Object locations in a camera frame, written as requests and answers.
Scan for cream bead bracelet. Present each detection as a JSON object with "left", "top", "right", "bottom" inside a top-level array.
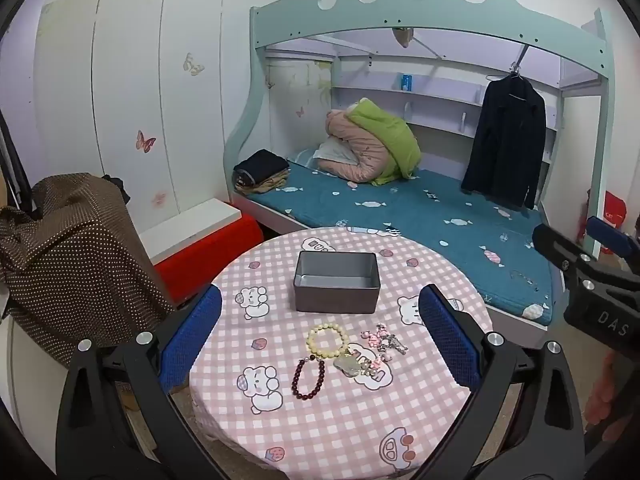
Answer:
[{"left": 306, "top": 324, "right": 347, "bottom": 360}]

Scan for silver chain necklace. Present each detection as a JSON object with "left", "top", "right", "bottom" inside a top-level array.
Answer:
[{"left": 378, "top": 332, "right": 410, "bottom": 357}]

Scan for dark red bead bracelet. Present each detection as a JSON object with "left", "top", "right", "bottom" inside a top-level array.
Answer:
[{"left": 291, "top": 357, "right": 326, "bottom": 402}]

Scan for white pillow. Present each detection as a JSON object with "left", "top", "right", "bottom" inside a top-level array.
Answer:
[{"left": 312, "top": 137, "right": 361, "bottom": 172}]

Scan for pale pendant charm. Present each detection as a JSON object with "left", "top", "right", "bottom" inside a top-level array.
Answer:
[{"left": 332, "top": 351, "right": 364, "bottom": 379}]

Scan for black cloth piece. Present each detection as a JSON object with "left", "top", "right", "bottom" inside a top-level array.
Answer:
[{"left": 101, "top": 174, "right": 132, "bottom": 207}]

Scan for red bag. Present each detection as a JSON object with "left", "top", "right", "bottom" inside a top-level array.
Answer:
[{"left": 581, "top": 189, "right": 629, "bottom": 257}]

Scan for folded dark clothes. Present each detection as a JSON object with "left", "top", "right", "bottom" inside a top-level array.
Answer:
[{"left": 233, "top": 149, "right": 292, "bottom": 196}]

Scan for black hanging jacket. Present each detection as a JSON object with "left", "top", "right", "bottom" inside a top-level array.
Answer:
[{"left": 460, "top": 76, "right": 547, "bottom": 210}]

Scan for clothes hanger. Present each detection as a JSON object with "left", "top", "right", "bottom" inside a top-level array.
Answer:
[{"left": 487, "top": 60, "right": 538, "bottom": 86}]

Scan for person's right hand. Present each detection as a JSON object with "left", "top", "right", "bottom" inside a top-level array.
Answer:
[{"left": 585, "top": 351, "right": 632, "bottom": 442}]

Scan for red stool with white top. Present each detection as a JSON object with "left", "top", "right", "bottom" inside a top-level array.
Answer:
[{"left": 138, "top": 198, "right": 264, "bottom": 307}]

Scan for brown dotted cloth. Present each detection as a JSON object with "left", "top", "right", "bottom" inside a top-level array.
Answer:
[{"left": 0, "top": 172, "right": 176, "bottom": 367}]

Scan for grey metal box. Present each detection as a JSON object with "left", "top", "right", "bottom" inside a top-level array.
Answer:
[{"left": 293, "top": 251, "right": 382, "bottom": 315}]

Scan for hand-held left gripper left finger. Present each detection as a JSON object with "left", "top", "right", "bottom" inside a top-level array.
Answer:
[{"left": 56, "top": 284, "right": 224, "bottom": 480}]

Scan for green blanket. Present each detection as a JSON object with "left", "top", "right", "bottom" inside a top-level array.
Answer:
[{"left": 347, "top": 99, "right": 422, "bottom": 186}]

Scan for black stand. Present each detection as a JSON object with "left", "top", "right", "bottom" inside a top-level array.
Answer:
[{"left": 0, "top": 107, "right": 43, "bottom": 221}]

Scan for pink checked bear tablecloth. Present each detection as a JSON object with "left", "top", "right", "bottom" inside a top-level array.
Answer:
[{"left": 189, "top": 227, "right": 496, "bottom": 480}]

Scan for light teal bunk bed frame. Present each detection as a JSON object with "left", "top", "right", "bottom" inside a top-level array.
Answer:
[{"left": 222, "top": 0, "right": 617, "bottom": 332}]

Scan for white wardrobe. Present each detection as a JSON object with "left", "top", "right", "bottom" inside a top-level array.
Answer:
[{"left": 31, "top": 0, "right": 283, "bottom": 241}]

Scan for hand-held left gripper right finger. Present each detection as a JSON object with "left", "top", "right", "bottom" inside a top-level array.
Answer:
[{"left": 415, "top": 284, "right": 587, "bottom": 480}]

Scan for blue candy print bed sheet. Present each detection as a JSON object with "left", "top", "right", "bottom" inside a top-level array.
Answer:
[{"left": 235, "top": 147, "right": 557, "bottom": 327}]

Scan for pink quilt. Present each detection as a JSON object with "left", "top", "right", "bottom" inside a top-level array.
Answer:
[{"left": 316, "top": 107, "right": 401, "bottom": 183}]

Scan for pink charm bracelet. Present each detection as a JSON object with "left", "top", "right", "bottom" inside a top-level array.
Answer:
[{"left": 359, "top": 324, "right": 394, "bottom": 382}]

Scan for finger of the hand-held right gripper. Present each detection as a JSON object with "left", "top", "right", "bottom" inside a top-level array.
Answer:
[
  {"left": 586, "top": 215, "right": 640, "bottom": 263},
  {"left": 531, "top": 222, "right": 610, "bottom": 288}
]

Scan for white bed shelf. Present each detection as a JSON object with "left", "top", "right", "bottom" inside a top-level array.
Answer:
[{"left": 330, "top": 85, "right": 560, "bottom": 136}]

